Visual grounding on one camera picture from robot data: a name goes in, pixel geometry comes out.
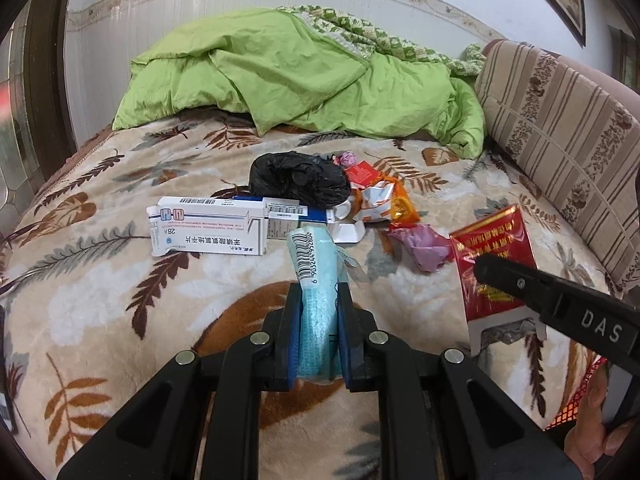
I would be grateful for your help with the green duvet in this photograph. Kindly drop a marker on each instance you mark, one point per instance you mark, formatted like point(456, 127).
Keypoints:
point(250, 75)

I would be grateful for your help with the red mesh basket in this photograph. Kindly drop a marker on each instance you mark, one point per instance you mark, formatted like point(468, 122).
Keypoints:
point(575, 390)

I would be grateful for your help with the orange white snack bag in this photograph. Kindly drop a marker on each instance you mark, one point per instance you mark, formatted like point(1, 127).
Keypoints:
point(380, 200)

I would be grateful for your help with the leaf print blanket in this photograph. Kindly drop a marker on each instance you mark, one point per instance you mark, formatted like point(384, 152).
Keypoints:
point(125, 310)

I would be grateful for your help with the blue white medicine box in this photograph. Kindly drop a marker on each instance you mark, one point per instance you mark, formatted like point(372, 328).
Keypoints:
point(287, 210)

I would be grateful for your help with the person's right hand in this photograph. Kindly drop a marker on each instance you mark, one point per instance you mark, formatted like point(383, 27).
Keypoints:
point(590, 425)

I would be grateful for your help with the wooden framed glass door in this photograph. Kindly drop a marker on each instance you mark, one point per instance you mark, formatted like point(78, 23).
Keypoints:
point(45, 60)

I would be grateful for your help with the white cardboard piece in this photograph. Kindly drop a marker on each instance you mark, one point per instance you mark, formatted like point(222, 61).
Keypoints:
point(347, 232)

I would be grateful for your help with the green white patterned quilt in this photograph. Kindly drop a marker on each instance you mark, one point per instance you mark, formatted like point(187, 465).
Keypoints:
point(380, 35)

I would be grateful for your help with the pink candy wrapper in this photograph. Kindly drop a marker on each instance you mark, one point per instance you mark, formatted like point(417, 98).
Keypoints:
point(345, 159)

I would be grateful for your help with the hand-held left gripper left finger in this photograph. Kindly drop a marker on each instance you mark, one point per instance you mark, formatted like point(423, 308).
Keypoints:
point(295, 335)

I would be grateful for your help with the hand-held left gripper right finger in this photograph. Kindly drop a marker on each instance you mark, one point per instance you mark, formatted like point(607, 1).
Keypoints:
point(345, 335)

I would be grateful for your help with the dark wooden wall frame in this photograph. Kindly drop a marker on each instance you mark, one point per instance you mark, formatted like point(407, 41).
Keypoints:
point(625, 60)

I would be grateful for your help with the red packet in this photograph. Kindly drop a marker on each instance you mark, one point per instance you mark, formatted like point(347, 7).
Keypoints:
point(362, 176)

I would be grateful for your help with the striped floral headboard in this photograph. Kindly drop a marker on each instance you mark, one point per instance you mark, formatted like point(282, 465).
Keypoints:
point(560, 125)

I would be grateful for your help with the light blue barcode packet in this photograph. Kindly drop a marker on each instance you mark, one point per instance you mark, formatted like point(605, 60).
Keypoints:
point(320, 310)

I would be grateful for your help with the purple plastic wrapper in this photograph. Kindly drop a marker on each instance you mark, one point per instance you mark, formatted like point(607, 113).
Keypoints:
point(425, 247)

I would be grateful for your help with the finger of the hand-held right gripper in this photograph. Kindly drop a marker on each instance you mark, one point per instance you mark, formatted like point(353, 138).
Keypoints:
point(510, 282)

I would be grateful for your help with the black plastic bag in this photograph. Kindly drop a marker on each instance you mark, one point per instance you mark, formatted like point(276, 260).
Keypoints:
point(295, 177)

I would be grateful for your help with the red cardboard box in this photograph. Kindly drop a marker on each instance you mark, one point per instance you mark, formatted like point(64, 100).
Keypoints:
point(492, 240)

